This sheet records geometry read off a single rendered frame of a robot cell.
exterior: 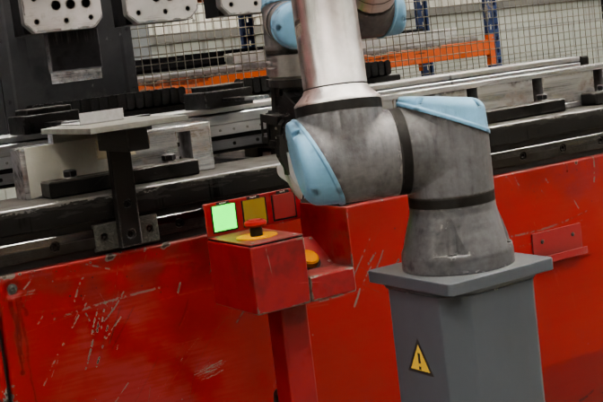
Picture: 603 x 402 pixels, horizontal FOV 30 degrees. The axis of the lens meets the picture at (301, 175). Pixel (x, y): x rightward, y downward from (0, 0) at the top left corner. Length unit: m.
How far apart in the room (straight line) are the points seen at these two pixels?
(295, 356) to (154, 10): 0.72
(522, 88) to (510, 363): 1.31
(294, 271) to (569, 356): 0.98
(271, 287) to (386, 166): 0.51
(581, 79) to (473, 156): 1.40
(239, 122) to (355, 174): 1.16
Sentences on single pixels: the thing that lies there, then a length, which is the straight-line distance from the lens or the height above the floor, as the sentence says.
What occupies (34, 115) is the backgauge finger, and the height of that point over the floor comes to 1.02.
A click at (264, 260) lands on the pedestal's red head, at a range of 1.87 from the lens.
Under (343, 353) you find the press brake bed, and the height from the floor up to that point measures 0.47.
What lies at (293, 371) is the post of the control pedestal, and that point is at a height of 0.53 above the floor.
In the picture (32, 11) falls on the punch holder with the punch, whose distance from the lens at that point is 2.12.
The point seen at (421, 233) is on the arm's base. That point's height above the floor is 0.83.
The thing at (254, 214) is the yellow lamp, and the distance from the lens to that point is 2.03.
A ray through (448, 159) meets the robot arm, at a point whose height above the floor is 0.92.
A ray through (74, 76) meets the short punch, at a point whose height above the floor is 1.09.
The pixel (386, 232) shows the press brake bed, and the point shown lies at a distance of 2.34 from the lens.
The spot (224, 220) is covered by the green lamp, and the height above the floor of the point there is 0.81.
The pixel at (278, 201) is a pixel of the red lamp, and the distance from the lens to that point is 2.05.
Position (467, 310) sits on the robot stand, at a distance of 1.45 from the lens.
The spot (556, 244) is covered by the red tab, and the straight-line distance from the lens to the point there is 2.64.
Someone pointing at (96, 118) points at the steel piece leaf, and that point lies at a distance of 2.08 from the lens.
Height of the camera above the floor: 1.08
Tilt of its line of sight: 6 degrees down
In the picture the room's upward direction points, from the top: 7 degrees counter-clockwise
